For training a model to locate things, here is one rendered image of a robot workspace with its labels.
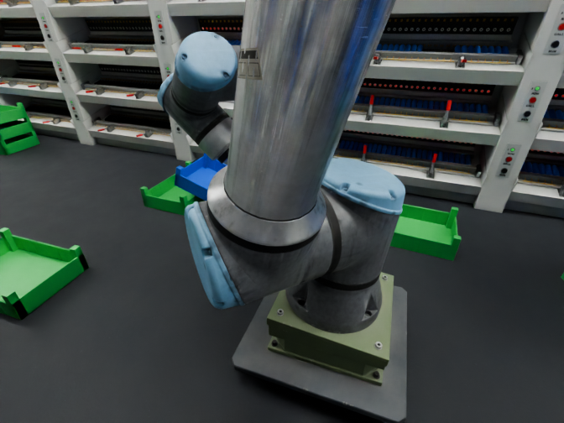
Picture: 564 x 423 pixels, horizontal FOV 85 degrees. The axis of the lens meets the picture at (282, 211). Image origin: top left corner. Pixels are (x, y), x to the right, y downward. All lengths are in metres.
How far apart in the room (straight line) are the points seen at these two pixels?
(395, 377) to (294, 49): 0.58
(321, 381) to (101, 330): 0.52
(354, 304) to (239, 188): 0.32
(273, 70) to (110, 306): 0.78
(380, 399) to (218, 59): 0.63
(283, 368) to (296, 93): 0.52
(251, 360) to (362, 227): 0.35
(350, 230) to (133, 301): 0.63
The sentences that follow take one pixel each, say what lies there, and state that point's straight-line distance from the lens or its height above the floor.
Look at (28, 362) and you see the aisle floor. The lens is 0.90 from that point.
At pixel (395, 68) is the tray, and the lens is 1.24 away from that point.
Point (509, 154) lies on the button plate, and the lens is 1.34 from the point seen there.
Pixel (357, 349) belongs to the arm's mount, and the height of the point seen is 0.14.
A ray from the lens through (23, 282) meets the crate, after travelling 1.13.
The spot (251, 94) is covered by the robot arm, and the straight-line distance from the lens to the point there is 0.27.
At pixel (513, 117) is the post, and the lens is 1.30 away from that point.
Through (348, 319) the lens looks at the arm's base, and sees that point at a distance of 0.58.
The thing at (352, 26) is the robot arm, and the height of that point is 0.61.
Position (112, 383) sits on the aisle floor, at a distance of 0.78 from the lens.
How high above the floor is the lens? 0.61
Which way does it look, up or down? 31 degrees down
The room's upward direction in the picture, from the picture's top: straight up
